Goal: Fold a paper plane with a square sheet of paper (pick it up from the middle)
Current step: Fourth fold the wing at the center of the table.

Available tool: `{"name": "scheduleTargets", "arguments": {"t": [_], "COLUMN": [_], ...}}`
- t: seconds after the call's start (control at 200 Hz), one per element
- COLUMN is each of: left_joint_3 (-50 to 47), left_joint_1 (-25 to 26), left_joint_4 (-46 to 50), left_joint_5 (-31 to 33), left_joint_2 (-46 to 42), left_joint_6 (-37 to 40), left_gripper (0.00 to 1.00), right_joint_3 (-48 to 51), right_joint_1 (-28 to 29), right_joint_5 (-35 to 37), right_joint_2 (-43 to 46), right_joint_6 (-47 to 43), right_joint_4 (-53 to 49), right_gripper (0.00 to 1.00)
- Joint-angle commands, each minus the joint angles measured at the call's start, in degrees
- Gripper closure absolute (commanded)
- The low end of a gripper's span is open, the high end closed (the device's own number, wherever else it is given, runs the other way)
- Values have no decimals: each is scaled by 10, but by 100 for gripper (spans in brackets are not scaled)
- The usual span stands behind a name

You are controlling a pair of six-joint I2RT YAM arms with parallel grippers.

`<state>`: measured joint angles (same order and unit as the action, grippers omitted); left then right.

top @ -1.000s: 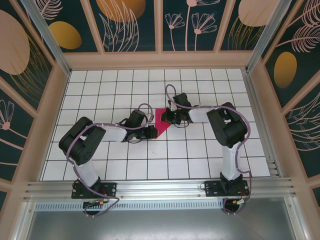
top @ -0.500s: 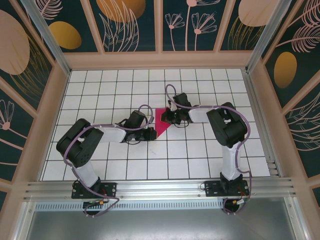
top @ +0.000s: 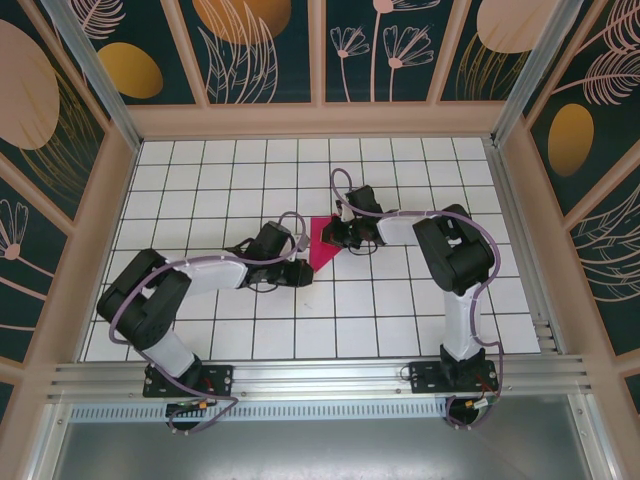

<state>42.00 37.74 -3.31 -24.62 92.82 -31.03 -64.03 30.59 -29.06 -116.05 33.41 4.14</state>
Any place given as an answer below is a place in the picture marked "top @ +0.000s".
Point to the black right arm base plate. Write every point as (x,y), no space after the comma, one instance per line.
(425,380)

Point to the pink paper sheet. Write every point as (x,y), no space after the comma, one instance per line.
(322,255)

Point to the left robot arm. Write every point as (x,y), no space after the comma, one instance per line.
(135,305)

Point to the grey metal sheet panel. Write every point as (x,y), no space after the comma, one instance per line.
(320,450)

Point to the aluminium side rail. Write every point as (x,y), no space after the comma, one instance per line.
(520,240)

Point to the aluminium mounting rail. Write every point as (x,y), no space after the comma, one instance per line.
(320,380)

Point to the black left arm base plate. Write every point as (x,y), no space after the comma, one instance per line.
(220,380)

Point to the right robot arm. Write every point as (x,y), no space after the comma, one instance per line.
(450,255)

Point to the aluminium frame post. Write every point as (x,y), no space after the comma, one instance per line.
(540,65)
(95,75)

